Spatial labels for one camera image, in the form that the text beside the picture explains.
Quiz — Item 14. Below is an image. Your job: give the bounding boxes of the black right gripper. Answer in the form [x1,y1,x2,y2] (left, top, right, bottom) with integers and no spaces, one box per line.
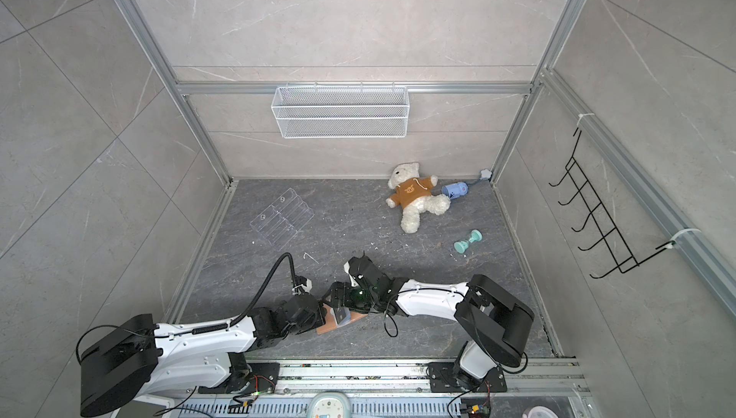
[319,283,380,314]

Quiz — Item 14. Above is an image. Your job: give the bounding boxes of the clear plastic card sleeves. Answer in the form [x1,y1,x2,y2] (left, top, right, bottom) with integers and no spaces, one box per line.
[333,307,352,327]

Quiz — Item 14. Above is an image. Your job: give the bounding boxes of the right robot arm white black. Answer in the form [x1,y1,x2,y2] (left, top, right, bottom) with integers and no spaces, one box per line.
[322,255,535,389]

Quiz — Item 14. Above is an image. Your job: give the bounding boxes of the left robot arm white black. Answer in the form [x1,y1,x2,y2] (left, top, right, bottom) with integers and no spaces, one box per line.
[78,293,327,417]

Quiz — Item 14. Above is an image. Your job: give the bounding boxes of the clear acrylic tiered holder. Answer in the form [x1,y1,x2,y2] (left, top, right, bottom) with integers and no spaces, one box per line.
[250,188,314,251]

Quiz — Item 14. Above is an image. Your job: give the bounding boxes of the white round timer device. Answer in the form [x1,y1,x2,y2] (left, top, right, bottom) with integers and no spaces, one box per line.
[306,391,352,418]

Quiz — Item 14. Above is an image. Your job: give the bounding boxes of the white teddy bear brown shirt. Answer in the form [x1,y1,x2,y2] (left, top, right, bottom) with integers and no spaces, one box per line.
[385,162,450,234]

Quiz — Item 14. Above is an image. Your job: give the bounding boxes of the blue cat-shaped toy device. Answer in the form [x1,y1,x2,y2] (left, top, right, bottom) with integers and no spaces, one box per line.
[442,182,469,201]

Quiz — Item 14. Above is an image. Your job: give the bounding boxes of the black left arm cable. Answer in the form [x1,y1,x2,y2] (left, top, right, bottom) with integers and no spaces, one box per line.
[229,252,300,327]

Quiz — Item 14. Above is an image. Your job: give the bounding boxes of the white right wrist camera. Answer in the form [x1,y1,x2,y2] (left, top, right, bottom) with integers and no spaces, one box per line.
[343,262,354,280]

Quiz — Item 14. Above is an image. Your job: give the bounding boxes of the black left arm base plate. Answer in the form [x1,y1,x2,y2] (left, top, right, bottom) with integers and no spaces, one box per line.
[197,362,281,395]

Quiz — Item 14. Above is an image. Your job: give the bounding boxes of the aluminium rail front frame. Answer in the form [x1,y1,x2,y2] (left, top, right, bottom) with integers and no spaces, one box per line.
[114,357,593,418]

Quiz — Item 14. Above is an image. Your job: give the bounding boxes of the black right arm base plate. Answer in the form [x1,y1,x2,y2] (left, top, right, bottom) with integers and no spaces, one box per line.
[427,362,508,393]

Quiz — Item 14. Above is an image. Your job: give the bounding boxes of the white wire mesh basket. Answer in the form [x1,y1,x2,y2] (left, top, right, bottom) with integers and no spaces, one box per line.
[271,86,410,139]

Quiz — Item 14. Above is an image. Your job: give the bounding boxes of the black wire hook rack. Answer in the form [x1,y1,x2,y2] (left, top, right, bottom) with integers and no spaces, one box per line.
[547,128,677,280]

